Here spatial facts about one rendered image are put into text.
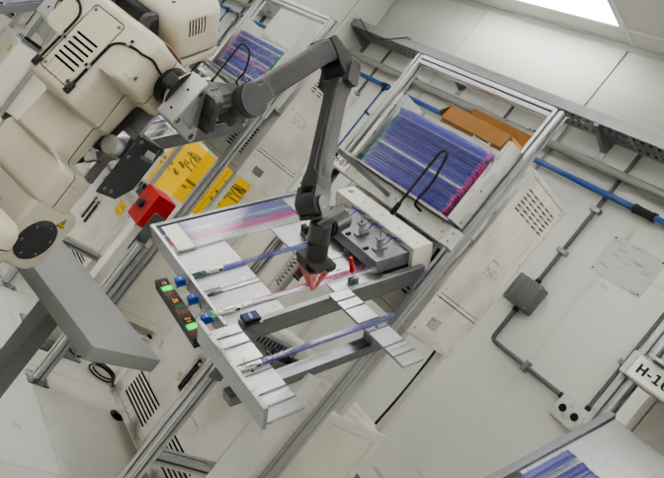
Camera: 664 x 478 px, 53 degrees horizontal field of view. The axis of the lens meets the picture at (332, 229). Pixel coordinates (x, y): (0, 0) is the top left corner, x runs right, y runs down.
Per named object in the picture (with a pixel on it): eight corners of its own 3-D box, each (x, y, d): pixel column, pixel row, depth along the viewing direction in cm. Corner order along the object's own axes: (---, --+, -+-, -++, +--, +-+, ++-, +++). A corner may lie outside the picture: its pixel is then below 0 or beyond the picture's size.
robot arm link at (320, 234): (305, 218, 167) (323, 227, 165) (322, 209, 172) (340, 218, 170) (302, 242, 171) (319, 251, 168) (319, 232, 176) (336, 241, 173)
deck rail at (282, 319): (227, 348, 194) (226, 331, 191) (225, 344, 195) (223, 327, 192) (423, 281, 227) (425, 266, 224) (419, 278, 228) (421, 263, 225)
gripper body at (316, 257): (315, 250, 180) (318, 227, 176) (336, 271, 173) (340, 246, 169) (294, 256, 176) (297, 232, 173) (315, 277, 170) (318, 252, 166)
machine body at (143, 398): (157, 539, 214) (277, 389, 213) (100, 402, 266) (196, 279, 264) (286, 561, 258) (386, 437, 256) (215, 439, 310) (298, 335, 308)
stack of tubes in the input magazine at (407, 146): (443, 214, 222) (494, 150, 221) (359, 159, 260) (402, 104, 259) (460, 231, 231) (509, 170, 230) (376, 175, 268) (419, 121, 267)
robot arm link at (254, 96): (316, 35, 181) (345, 25, 175) (335, 81, 186) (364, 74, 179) (207, 98, 151) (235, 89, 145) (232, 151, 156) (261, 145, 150)
